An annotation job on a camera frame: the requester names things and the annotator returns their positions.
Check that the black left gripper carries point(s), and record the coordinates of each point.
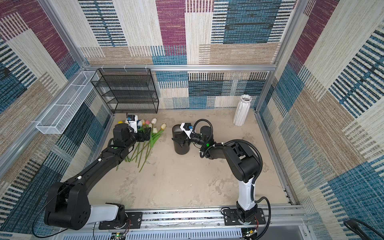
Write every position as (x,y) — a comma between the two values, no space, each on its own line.
(146,133)

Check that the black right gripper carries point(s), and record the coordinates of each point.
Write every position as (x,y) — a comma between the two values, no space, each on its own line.
(187,140)

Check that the black tapered vase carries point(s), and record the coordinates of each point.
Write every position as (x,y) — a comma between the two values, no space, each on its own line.
(179,149)

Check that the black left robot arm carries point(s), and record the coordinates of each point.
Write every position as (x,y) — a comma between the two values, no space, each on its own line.
(68,204)

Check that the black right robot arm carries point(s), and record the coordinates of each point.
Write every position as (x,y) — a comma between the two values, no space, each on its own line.
(243,158)

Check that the white ribbed vase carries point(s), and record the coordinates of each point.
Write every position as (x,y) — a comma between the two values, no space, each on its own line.
(242,110)

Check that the pink tulip on table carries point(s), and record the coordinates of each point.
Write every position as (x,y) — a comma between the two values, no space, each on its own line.
(140,156)

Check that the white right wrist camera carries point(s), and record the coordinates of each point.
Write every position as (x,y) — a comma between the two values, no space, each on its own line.
(187,128)

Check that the black wire shelf rack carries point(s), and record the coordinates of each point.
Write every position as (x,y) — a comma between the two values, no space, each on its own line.
(131,90)

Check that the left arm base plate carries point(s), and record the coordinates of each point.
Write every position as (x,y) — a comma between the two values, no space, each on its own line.
(130,220)

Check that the white mesh wall basket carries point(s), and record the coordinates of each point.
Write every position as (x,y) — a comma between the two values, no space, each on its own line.
(58,117)

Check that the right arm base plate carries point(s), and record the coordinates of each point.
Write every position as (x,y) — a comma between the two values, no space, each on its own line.
(235,217)

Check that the aluminium front rail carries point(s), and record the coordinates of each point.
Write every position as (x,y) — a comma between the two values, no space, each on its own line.
(189,218)

